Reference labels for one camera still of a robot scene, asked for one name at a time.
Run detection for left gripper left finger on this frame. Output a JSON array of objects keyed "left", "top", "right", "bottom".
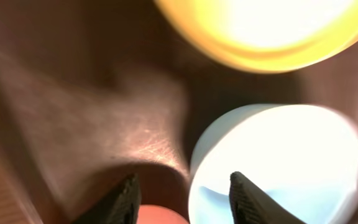
[{"left": 72, "top": 174, "right": 141, "bottom": 224}]

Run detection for pink bowl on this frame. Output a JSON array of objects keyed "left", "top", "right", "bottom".
[{"left": 136, "top": 205, "right": 188, "bottom": 224}]

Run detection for yellow plate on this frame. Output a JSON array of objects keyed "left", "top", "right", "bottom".
[{"left": 155, "top": 0, "right": 358, "bottom": 73}]

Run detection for dark brown serving tray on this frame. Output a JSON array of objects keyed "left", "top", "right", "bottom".
[{"left": 0, "top": 1, "right": 358, "bottom": 223}]

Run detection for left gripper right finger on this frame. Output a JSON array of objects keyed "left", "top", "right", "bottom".
[{"left": 229, "top": 171, "right": 305, "bottom": 224}]

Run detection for light blue bowl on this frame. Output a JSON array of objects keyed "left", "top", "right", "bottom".
[{"left": 188, "top": 104, "right": 358, "bottom": 223}]

